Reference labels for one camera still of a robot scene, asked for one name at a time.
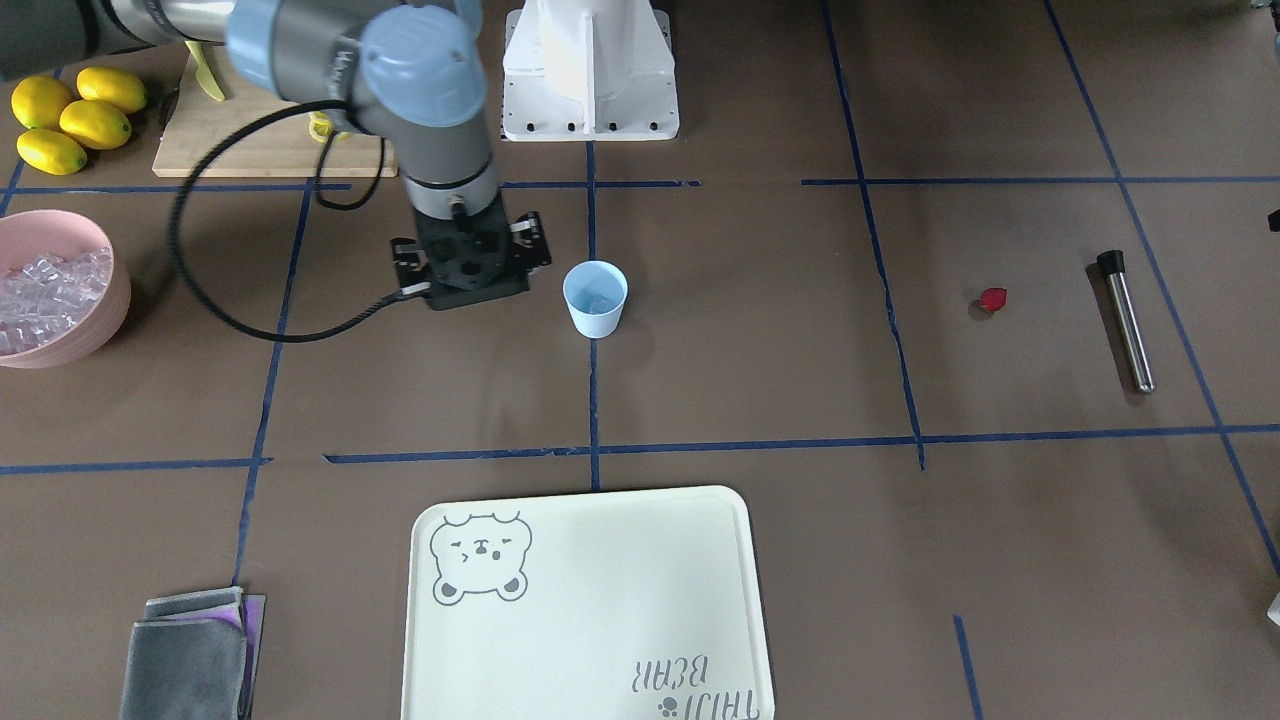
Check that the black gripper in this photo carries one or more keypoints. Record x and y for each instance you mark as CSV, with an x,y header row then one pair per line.
x,y
530,244

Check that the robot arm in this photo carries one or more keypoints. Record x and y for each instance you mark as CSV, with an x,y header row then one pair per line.
x,y
405,71

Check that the light blue plastic cup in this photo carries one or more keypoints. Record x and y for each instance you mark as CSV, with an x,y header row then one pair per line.
x,y
595,294

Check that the pink bowl of ice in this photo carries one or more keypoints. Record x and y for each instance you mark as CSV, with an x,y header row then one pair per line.
x,y
65,292

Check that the lemon slices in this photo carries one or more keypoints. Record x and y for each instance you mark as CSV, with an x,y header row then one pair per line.
x,y
320,128

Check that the wooden cutting board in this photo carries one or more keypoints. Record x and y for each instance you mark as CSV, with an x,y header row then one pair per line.
x,y
282,151

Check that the yellow plastic knife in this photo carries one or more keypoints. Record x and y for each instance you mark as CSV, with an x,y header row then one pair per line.
x,y
204,74

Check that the yellow lemon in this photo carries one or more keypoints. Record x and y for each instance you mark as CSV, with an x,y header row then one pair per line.
x,y
96,124
51,151
37,102
117,87

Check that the cream bear tray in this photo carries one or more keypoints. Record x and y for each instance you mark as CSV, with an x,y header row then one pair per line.
x,y
613,605

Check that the grey folded cloth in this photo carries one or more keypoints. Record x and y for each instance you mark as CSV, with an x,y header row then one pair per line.
x,y
195,655

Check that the red strawberry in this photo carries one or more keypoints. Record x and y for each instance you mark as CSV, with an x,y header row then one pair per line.
x,y
993,300

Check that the steel muddler black tip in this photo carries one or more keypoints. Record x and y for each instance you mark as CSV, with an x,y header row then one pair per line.
x,y
1111,264

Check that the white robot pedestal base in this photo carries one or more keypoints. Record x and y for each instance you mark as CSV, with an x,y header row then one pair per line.
x,y
589,71

